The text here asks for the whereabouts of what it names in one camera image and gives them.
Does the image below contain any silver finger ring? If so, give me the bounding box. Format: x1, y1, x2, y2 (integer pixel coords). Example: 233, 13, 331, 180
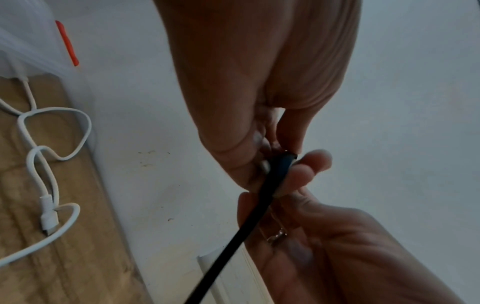
266, 226, 290, 247

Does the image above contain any transparent plastic box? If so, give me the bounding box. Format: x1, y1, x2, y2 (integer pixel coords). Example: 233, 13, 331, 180
0, 0, 90, 80

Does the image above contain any black USB cable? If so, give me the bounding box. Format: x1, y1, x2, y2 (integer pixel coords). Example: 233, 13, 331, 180
183, 150, 301, 304

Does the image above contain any person's left hand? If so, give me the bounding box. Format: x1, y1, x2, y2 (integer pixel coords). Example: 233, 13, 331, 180
152, 0, 363, 194

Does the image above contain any white charging cable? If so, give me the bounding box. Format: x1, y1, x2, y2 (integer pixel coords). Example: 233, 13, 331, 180
0, 59, 93, 268

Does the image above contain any person's right hand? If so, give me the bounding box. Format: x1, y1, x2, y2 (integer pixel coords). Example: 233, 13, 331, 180
236, 148, 467, 304

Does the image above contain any beige wall plate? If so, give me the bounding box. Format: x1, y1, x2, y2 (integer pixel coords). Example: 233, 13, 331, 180
196, 246, 277, 304

